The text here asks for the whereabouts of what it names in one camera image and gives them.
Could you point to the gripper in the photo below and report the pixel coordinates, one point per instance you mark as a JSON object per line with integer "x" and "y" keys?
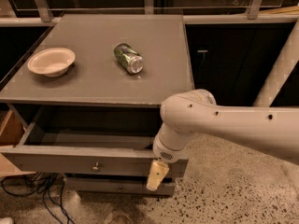
{"x": 164, "y": 152}

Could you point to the grey top drawer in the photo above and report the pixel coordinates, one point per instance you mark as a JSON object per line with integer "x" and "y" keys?
{"x": 87, "y": 141}

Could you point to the grey drawer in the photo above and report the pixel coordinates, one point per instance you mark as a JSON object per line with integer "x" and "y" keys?
{"x": 87, "y": 141}
{"x": 118, "y": 186}

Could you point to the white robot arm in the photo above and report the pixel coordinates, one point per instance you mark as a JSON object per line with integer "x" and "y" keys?
{"x": 262, "y": 127}

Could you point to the grey bottom drawer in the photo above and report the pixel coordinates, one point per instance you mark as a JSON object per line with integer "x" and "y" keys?
{"x": 118, "y": 186}

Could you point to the grey drawer cabinet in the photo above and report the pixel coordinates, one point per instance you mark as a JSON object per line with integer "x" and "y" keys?
{"x": 96, "y": 78}

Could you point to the brown shoe tip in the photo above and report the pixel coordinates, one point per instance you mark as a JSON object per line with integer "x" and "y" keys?
{"x": 120, "y": 219}

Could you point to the green soda can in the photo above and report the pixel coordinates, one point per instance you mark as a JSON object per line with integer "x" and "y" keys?
{"x": 129, "y": 58}

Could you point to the dark cabinet behind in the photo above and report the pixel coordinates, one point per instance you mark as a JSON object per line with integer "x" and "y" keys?
{"x": 232, "y": 61}

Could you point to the white paper bowl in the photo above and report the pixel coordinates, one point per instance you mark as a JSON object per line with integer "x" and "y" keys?
{"x": 52, "y": 62}

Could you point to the metal railing with glass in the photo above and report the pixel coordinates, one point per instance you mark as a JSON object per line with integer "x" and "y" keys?
{"x": 47, "y": 12}

